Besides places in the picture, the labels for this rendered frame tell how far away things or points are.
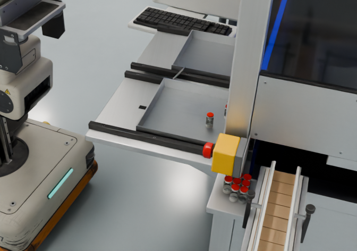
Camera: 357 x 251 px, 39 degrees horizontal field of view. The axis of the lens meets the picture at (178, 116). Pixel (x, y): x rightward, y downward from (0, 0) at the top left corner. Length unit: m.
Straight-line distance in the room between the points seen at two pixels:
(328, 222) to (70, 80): 2.20
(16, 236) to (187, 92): 0.92
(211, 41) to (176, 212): 0.89
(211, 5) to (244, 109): 1.08
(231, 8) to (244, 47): 1.10
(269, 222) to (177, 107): 0.53
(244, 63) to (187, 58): 0.67
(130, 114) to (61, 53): 2.06
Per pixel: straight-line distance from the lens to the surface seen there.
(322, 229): 1.46
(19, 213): 2.10
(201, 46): 1.87
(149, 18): 2.16
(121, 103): 1.57
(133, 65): 1.72
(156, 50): 1.83
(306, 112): 1.19
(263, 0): 1.06
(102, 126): 1.46
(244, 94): 1.19
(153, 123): 1.49
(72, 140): 2.37
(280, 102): 1.18
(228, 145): 1.21
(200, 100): 1.59
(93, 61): 3.43
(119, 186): 2.52
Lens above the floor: 1.83
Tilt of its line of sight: 39 degrees down
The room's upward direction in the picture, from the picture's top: 3 degrees clockwise
